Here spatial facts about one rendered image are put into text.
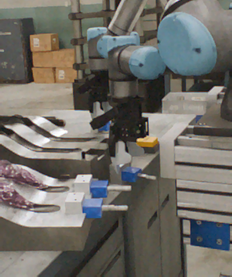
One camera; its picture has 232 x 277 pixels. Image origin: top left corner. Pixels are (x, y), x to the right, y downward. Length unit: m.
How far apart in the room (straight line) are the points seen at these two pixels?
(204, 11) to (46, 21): 7.74
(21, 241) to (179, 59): 0.49
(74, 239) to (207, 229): 0.32
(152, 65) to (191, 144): 0.20
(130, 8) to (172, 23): 0.67
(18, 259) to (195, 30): 0.56
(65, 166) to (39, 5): 7.44
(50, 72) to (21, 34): 0.81
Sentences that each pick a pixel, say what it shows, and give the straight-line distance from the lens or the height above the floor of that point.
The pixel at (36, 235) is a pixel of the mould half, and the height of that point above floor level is 0.84.
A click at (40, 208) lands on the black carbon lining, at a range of 1.07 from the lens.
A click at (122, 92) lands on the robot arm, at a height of 1.06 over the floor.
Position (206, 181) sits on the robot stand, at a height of 0.91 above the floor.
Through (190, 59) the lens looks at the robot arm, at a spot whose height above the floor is 1.18.
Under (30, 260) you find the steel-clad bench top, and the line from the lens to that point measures 0.98.
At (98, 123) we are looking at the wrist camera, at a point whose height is 0.97.
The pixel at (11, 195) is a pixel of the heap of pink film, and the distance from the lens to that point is 1.05.
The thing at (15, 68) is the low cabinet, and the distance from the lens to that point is 8.37.
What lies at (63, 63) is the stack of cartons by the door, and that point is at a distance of 8.07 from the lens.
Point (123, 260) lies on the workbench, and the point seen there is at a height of 0.51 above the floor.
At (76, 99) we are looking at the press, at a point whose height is 0.21.
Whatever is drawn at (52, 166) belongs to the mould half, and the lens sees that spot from 1.29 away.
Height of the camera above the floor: 1.28
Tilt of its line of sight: 14 degrees down
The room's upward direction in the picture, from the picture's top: 3 degrees counter-clockwise
